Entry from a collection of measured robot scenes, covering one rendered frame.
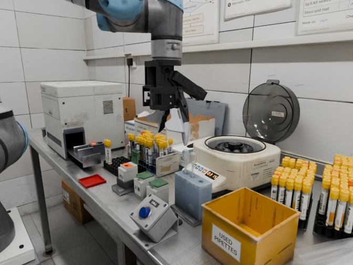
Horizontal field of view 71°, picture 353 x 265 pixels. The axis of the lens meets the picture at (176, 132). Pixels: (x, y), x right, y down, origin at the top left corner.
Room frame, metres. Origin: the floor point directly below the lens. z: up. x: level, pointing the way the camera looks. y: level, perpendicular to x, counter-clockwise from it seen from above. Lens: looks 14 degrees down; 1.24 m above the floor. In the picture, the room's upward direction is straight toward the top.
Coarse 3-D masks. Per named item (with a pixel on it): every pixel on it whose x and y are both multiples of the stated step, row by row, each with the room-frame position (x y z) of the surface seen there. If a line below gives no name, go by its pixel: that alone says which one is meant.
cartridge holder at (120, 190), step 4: (120, 180) 0.69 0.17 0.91; (132, 180) 0.69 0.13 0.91; (116, 184) 0.71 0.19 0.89; (120, 184) 0.69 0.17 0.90; (124, 184) 0.68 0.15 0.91; (128, 184) 0.68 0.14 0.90; (132, 184) 0.69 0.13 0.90; (112, 188) 0.70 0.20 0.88; (116, 188) 0.68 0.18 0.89; (120, 188) 0.68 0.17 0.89; (124, 188) 0.67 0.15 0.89; (128, 188) 0.68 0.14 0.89; (132, 188) 0.69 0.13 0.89; (120, 192) 0.66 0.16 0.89; (124, 192) 0.67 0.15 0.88
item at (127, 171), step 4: (124, 164) 0.72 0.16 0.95; (128, 164) 0.72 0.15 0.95; (132, 164) 0.72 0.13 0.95; (120, 168) 0.70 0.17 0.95; (124, 168) 0.69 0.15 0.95; (128, 168) 0.69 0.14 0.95; (132, 168) 0.70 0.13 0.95; (136, 168) 0.71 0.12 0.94; (120, 172) 0.70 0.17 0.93; (124, 172) 0.68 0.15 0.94; (128, 172) 0.69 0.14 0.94; (132, 172) 0.70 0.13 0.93; (136, 172) 0.71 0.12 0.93; (120, 176) 0.70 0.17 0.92; (124, 176) 0.68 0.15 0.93; (128, 176) 0.69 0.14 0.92; (132, 176) 0.70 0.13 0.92; (124, 180) 0.68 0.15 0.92; (128, 180) 0.69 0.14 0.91
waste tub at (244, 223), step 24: (240, 192) 0.51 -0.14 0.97; (216, 216) 0.41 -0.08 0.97; (240, 216) 0.51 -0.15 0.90; (264, 216) 0.47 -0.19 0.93; (288, 216) 0.43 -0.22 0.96; (216, 240) 0.41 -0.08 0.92; (240, 240) 0.37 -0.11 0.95; (264, 240) 0.35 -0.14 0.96; (288, 240) 0.40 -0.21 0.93; (240, 264) 0.36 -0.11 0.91; (264, 264) 0.36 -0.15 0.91
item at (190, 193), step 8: (176, 176) 0.60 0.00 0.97; (184, 176) 0.58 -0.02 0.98; (200, 176) 0.58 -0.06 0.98; (176, 184) 0.60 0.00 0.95; (184, 184) 0.57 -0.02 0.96; (192, 184) 0.54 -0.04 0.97; (200, 184) 0.53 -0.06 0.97; (208, 184) 0.54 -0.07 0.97; (176, 192) 0.60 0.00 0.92; (184, 192) 0.57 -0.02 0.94; (192, 192) 0.54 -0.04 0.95; (200, 192) 0.52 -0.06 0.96; (208, 192) 0.54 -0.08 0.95; (176, 200) 0.60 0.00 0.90; (184, 200) 0.57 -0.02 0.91; (192, 200) 0.54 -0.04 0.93; (200, 200) 0.52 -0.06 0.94; (208, 200) 0.54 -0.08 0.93; (176, 208) 0.58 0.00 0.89; (184, 208) 0.57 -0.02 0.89; (192, 208) 0.54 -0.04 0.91; (200, 208) 0.52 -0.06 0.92; (184, 216) 0.54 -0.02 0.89; (192, 216) 0.54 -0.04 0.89; (200, 216) 0.52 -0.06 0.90; (192, 224) 0.52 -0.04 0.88
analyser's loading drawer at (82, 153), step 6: (72, 150) 0.96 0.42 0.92; (78, 150) 0.87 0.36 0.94; (84, 150) 0.89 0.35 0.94; (90, 150) 0.90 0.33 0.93; (78, 156) 0.88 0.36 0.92; (84, 156) 0.84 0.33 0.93; (90, 156) 0.85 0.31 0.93; (96, 156) 0.86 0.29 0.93; (84, 162) 0.83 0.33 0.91; (90, 162) 0.85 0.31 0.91; (96, 162) 0.86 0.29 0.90
